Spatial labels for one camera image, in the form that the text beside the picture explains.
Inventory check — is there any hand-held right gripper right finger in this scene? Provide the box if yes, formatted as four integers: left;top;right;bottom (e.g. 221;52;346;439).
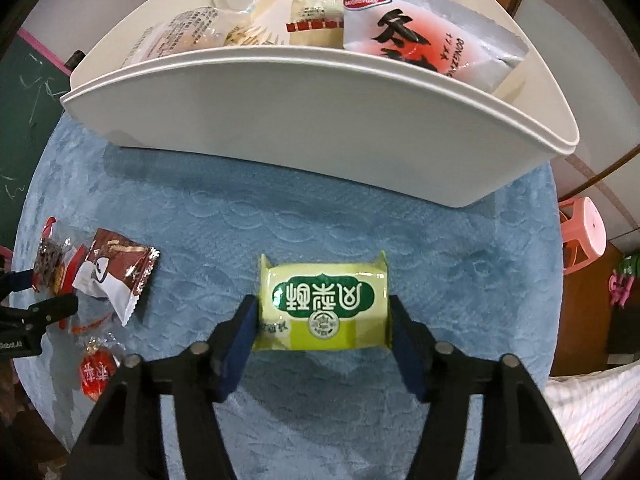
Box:
387;294;581;480

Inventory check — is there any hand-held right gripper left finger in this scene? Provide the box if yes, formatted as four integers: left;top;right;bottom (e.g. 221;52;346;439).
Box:
67;295;260;480

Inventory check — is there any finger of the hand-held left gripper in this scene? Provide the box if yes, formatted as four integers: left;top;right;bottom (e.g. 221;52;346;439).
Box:
0;259;39;295
0;294;80;334

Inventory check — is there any red clear packet of dates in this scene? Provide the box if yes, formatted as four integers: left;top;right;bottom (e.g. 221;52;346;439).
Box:
30;217;88;296

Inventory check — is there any green snack packet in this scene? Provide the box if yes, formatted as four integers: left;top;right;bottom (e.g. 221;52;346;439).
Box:
252;250;391;353

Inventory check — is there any white plastic bin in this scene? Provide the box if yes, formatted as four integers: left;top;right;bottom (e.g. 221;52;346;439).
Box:
60;0;581;208

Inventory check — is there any silver red snack packet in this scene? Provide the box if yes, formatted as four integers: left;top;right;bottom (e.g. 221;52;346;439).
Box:
342;0;530;96

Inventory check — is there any white packet with red stripe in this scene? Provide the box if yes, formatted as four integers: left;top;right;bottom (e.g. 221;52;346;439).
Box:
282;0;346;48

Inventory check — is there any brown white snack packet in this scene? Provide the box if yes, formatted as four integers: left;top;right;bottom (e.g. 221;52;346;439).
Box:
71;227;161;326

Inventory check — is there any red label clear packet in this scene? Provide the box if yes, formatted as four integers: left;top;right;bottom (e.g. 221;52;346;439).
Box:
70;312;128;402

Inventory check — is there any blue embossed table cloth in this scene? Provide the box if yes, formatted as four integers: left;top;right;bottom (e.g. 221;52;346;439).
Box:
12;110;563;480

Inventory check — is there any white striped clothing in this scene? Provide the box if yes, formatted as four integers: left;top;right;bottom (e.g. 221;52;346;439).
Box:
542;360;640;480

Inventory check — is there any pink plastic stool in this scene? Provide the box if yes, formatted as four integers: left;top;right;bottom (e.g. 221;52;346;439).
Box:
559;196;608;276

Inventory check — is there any pink green toy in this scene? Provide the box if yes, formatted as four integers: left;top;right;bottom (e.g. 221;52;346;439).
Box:
609;255;640;306

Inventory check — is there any white pink refrigerator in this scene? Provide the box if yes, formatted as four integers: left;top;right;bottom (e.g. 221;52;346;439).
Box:
515;0;640;201

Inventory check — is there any green chalkboard with pink frame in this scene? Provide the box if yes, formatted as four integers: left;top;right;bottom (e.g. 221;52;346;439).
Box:
0;27;73;261

